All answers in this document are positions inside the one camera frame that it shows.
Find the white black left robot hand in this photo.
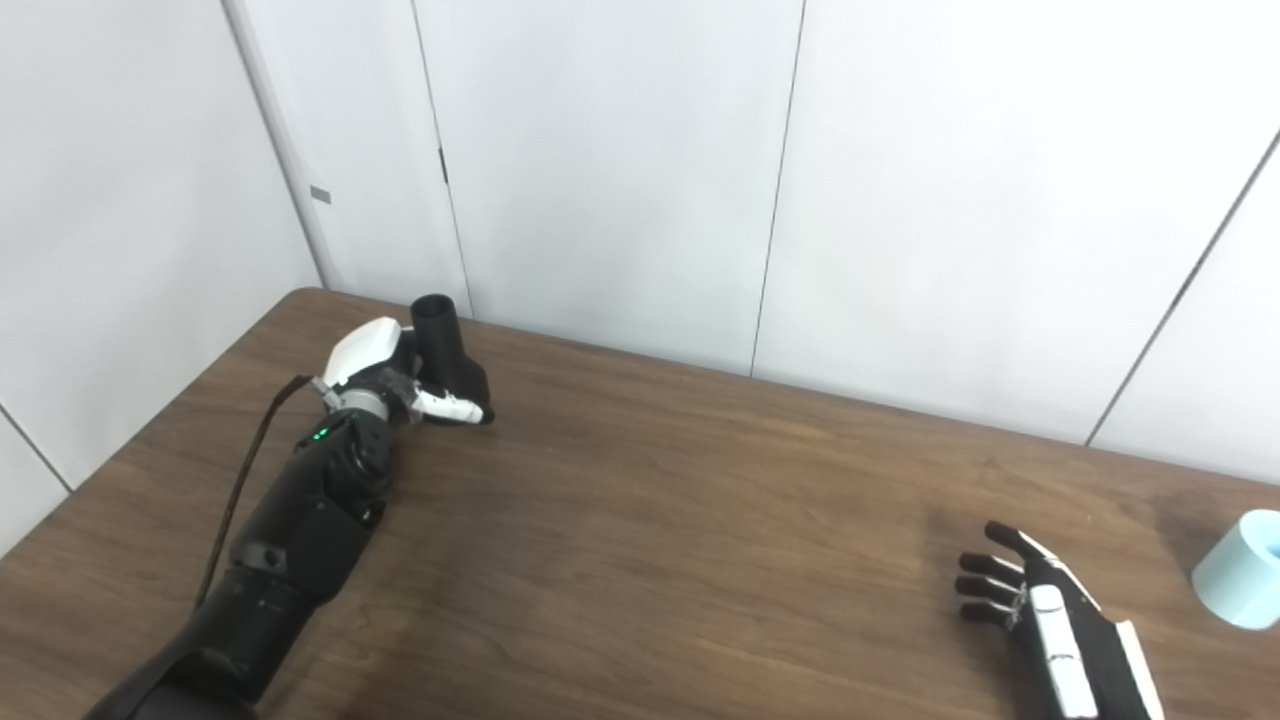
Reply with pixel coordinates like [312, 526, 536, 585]
[318, 317, 488, 426]

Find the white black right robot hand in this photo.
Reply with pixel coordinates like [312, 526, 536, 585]
[955, 521, 1166, 720]

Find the black nozzle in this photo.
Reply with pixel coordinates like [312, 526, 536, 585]
[411, 295, 495, 426]

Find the light-blue hose piece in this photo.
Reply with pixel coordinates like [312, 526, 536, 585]
[1191, 509, 1280, 631]

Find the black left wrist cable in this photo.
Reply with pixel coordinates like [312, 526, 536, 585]
[195, 375, 326, 611]

